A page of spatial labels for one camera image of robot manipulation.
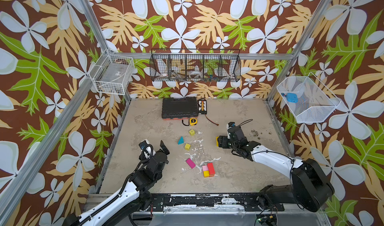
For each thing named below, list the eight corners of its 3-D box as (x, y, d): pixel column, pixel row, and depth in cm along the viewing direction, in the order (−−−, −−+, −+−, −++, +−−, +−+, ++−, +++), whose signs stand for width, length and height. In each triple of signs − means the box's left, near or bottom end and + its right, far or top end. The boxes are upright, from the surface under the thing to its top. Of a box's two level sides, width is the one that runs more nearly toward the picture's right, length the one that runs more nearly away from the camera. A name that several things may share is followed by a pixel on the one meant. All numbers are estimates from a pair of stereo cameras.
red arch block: (207, 176, 84) (208, 174, 81) (207, 165, 88) (208, 162, 84) (214, 176, 84) (215, 174, 81) (213, 165, 88) (214, 162, 85)
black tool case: (160, 120, 108) (159, 116, 104) (164, 100, 120) (163, 96, 117) (198, 120, 108) (198, 116, 105) (197, 100, 121) (197, 96, 117)
